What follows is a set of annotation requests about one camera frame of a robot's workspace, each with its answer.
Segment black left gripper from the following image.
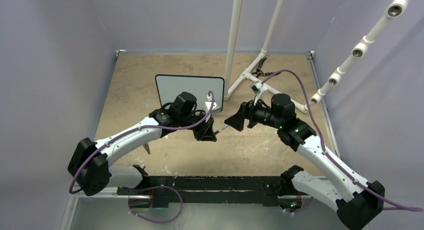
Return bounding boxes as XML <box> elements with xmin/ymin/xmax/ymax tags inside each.
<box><xmin>179</xmin><ymin>109</ymin><xmax>217</xmax><ymax>141</ymax></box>

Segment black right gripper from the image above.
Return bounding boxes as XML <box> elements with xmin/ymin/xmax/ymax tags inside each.
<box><xmin>225</xmin><ymin>95</ymin><xmax>282</xmax><ymax>131</ymax></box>

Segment white whiteboard marker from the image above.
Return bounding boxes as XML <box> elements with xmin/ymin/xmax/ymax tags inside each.
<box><xmin>218</xmin><ymin>125</ymin><xmax>229</xmax><ymax>132</ymax></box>

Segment black-framed small whiteboard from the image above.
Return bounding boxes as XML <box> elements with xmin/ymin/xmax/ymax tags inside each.
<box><xmin>155</xmin><ymin>74</ymin><xmax>225</xmax><ymax>115</ymax></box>

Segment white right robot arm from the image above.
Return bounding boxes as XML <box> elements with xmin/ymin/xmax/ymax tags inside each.
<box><xmin>225</xmin><ymin>94</ymin><xmax>385</xmax><ymax>230</ymax></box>

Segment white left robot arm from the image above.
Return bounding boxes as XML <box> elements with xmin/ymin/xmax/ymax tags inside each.
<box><xmin>67</xmin><ymin>91</ymin><xmax>217</xmax><ymax>196</ymax></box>

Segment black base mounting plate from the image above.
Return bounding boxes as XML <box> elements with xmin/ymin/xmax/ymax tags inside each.
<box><xmin>117</xmin><ymin>165</ymin><xmax>303</xmax><ymax>208</ymax></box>

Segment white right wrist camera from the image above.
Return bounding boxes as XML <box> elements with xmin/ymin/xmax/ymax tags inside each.
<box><xmin>250</xmin><ymin>80</ymin><xmax>268</xmax><ymax>105</ymax></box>

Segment black-handled pliers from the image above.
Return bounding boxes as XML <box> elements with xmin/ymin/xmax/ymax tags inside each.
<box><xmin>250</xmin><ymin>57</ymin><xmax>274</xmax><ymax>78</ymax></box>

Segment yellow-handled pliers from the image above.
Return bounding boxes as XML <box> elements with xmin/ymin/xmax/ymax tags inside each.
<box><xmin>143</xmin><ymin>143</ymin><xmax>151</xmax><ymax>155</ymax></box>

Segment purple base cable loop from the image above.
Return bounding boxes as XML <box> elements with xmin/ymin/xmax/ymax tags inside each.
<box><xmin>127</xmin><ymin>185</ymin><xmax>184</xmax><ymax>224</ymax></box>

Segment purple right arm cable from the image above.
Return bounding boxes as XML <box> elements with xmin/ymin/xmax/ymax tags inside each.
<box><xmin>260</xmin><ymin>69</ymin><xmax>424</xmax><ymax>212</ymax></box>

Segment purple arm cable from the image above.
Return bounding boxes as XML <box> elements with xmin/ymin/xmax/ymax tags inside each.
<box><xmin>260</xmin><ymin>69</ymin><xmax>424</xmax><ymax>212</ymax></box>
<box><xmin>68</xmin><ymin>90</ymin><xmax>216</xmax><ymax>195</ymax></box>

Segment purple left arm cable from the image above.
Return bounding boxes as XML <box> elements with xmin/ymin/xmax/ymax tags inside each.
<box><xmin>68</xmin><ymin>90</ymin><xmax>216</xmax><ymax>195</ymax></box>

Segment white PVC pipe frame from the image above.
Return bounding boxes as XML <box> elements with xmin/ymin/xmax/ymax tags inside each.
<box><xmin>223</xmin><ymin>0</ymin><xmax>312</xmax><ymax>114</ymax></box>

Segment aluminium frame rail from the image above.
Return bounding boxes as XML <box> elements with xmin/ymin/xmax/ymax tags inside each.
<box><xmin>59</xmin><ymin>190</ymin><xmax>161</xmax><ymax>230</ymax></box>

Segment white pipe with camera sockets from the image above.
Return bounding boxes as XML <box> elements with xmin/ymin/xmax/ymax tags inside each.
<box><xmin>307</xmin><ymin>0</ymin><xmax>412</xmax><ymax>104</ymax></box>

